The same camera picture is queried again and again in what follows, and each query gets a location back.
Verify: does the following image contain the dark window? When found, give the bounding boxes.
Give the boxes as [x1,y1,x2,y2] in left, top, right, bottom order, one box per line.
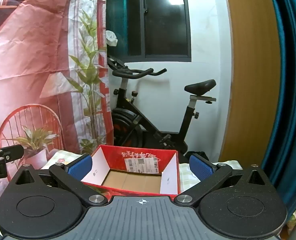
[105,0,192,62]

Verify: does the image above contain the printed red backdrop cloth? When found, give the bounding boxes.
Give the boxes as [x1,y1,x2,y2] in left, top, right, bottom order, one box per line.
[0,0,114,235]

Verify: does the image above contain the black exercise bike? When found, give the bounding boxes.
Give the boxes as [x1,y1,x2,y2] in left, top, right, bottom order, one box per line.
[107,56,217,160]

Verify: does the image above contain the wooden door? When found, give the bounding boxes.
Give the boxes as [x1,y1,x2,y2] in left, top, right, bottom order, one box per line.
[219,0,287,165]

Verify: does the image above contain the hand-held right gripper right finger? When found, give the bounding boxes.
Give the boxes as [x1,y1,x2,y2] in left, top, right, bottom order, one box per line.
[174,154,276,207]

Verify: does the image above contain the white plastic bag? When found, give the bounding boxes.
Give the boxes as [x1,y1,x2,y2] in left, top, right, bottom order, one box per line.
[106,30,118,47]

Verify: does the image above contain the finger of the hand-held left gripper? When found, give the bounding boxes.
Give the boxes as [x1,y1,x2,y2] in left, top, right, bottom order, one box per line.
[0,144,25,165]

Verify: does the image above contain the green checked tablecloth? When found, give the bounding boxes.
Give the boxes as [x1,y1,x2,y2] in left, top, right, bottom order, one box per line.
[39,150,296,233]

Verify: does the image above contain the red strawberry cardboard box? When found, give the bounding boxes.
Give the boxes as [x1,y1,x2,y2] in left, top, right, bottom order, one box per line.
[80,144,181,197]

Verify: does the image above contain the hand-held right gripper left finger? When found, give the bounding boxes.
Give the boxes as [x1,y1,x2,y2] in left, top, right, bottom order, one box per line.
[14,154,108,208]

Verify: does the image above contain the teal curtain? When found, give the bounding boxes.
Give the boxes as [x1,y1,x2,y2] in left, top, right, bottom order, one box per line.
[260,0,296,215]

